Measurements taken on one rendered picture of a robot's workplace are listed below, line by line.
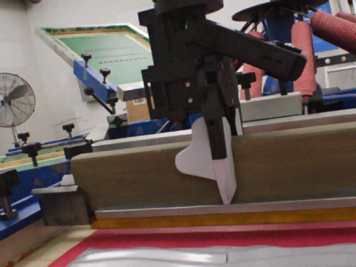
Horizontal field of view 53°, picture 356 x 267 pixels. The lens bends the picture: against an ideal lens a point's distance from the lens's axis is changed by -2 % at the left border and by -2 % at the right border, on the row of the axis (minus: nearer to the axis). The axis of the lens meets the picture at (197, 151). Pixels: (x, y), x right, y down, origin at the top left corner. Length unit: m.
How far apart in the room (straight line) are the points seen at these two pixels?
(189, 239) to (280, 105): 0.32
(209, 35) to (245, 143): 0.11
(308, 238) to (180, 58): 0.22
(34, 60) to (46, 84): 0.38
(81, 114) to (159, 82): 5.23
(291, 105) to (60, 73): 5.22
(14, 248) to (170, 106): 0.25
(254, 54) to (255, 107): 0.30
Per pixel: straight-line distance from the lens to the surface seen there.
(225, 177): 0.36
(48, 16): 5.86
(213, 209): 0.39
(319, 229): 0.40
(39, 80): 5.92
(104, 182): 0.45
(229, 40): 0.36
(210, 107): 0.34
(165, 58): 0.39
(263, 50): 0.35
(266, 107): 0.65
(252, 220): 0.41
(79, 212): 0.47
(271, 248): 0.35
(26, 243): 0.50
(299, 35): 0.99
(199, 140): 0.37
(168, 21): 0.39
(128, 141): 0.68
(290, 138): 0.37
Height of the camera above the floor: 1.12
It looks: 10 degrees down
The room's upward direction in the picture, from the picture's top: 10 degrees counter-clockwise
